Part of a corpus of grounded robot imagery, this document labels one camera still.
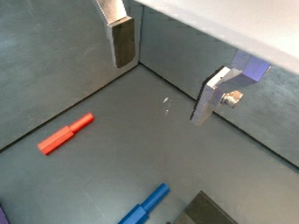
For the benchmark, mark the black angle fixture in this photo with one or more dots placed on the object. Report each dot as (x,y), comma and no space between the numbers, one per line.
(203,211)

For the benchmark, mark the blue peg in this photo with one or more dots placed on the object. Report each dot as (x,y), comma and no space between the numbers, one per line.
(139,214)

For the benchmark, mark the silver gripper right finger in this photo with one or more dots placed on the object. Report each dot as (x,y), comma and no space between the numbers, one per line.
(219,89)

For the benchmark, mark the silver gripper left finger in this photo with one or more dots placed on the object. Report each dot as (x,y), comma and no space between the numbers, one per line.
(121,30)

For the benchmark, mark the red peg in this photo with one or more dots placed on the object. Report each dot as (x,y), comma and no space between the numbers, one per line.
(54,141)

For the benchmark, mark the purple base block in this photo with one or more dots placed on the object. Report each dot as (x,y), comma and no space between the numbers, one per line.
(3,219)

